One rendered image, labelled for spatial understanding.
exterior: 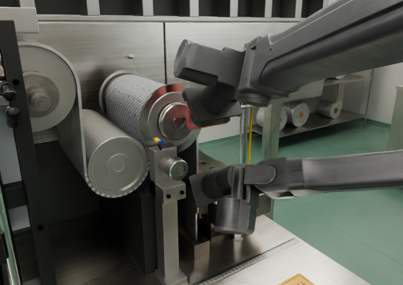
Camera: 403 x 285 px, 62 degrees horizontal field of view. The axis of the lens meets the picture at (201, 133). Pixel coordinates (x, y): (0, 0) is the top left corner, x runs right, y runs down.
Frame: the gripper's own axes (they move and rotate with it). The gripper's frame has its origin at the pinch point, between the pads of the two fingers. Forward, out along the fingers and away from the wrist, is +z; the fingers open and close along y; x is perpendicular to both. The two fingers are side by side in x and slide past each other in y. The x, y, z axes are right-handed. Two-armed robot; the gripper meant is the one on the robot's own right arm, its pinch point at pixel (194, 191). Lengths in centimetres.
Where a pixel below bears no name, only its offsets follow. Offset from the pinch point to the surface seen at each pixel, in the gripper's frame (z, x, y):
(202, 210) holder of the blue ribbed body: 2.1, -5.0, 1.8
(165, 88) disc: -14.9, 20.6, -7.4
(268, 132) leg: 48, 15, 71
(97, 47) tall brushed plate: 10.6, 42.8, -10.2
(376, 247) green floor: 87, -73, 166
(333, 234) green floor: 109, -60, 154
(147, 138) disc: -10.0, 12.4, -11.9
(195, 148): -6.9, 8.8, -0.2
